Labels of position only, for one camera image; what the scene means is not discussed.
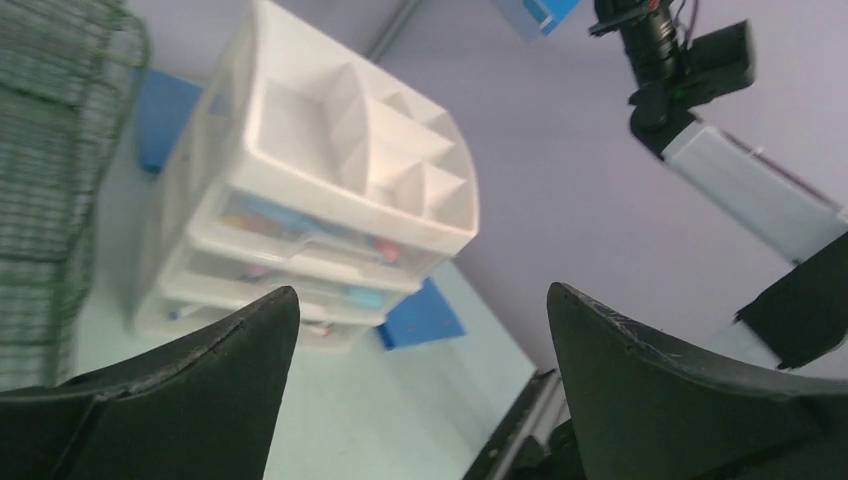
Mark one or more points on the pink highlighter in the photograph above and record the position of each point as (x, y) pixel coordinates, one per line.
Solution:
(390, 251)

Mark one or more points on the black front rail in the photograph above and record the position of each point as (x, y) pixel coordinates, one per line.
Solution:
(535, 439)

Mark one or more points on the blue plastic storage box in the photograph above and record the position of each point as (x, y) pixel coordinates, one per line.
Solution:
(534, 19)

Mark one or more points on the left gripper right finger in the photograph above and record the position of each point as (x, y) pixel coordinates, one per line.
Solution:
(647, 405)

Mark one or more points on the green wire mesh basket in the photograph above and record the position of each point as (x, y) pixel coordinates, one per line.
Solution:
(70, 75)

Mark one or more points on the light blue highlighter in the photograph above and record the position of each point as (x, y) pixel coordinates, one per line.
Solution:
(273, 218)

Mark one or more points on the blue folder at back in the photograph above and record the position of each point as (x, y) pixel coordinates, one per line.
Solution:
(163, 108)

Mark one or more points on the blue folder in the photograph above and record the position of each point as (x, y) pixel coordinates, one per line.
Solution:
(163, 108)
(423, 317)

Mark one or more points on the blue folder at right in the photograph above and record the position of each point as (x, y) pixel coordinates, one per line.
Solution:
(423, 317)

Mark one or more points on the clear blue tip highlighter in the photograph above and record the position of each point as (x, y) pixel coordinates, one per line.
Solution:
(364, 297)

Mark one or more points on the white plastic drawer organizer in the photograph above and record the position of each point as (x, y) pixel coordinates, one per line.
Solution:
(292, 117)

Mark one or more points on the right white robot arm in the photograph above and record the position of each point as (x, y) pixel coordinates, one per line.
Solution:
(803, 315)

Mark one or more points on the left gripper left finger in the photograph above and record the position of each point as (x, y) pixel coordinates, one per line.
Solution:
(203, 406)

